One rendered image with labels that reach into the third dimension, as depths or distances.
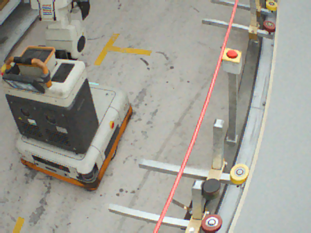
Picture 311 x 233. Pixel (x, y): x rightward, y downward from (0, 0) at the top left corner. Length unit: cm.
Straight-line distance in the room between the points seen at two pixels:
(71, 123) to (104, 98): 55
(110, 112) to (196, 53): 100
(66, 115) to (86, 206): 67
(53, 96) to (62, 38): 42
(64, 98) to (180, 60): 141
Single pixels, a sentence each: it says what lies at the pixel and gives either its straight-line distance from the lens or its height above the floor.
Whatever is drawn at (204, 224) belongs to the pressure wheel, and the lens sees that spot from 171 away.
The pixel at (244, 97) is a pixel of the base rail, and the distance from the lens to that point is 237.
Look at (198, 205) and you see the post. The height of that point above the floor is 99.
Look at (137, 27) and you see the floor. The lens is 397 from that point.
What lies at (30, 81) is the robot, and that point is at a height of 95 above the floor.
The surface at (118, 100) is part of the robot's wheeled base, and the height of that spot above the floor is 27.
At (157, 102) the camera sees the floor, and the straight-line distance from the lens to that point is 332.
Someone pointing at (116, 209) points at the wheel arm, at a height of 86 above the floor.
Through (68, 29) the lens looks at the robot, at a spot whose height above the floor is 90.
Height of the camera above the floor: 242
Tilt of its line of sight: 48 degrees down
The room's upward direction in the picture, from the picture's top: 9 degrees counter-clockwise
